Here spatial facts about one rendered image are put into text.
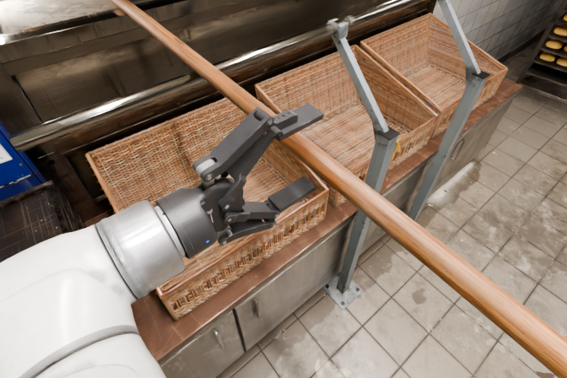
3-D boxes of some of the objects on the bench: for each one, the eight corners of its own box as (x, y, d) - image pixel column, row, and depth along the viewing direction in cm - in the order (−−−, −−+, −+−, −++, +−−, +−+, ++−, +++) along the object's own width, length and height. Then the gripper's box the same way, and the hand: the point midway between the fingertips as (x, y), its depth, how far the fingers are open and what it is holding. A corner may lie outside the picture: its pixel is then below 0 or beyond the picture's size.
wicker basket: (115, 210, 113) (80, 152, 94) (249, 144, 138) (244, 88, 118) (174, 326, 86) (142, 278, 67) (328, 218, 111) (337, 161, 91)
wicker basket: (348, 93, 166) (357, 40, 146) (414, 60, 191) (429, 11, 171) (432, 141, 139) (456, 84, 120) (495, 95, 164) (525, 42, 144)
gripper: (117, 126, 29) (298, 56, 39) (180, 262, 47) (293, 191, 56) (150, 174, 25) (343, 83, 35) (205, 303, 43) (322, 219, 52)
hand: (306, 153), depth 45 cm, fingers open, 13 cm apart
